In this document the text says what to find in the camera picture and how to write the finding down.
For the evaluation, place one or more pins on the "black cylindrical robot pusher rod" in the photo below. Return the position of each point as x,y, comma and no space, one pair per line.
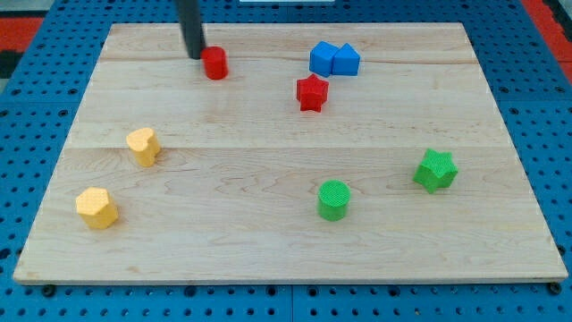
190,21

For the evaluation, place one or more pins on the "red cylinder block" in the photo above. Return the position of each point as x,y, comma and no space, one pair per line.
215,62

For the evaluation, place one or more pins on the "green star block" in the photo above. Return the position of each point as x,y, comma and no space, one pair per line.
436,170

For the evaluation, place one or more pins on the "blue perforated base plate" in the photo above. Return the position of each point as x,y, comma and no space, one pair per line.
43,94

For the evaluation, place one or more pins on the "yellow hexagon block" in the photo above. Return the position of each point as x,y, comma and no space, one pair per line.
97,208

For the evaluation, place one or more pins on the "wooden board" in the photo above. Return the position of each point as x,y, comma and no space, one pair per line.
232,196

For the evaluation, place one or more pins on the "red star block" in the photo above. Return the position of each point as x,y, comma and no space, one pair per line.
312,93

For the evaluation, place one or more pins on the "blue cube block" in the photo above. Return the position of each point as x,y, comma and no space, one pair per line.
321,58

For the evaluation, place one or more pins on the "yellow heart block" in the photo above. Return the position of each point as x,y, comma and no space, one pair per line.
144,145

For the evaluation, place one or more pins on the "green cylinder block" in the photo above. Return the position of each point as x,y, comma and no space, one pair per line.
333,199

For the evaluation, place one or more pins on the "blue triangular prism block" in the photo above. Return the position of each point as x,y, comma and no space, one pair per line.
346,61

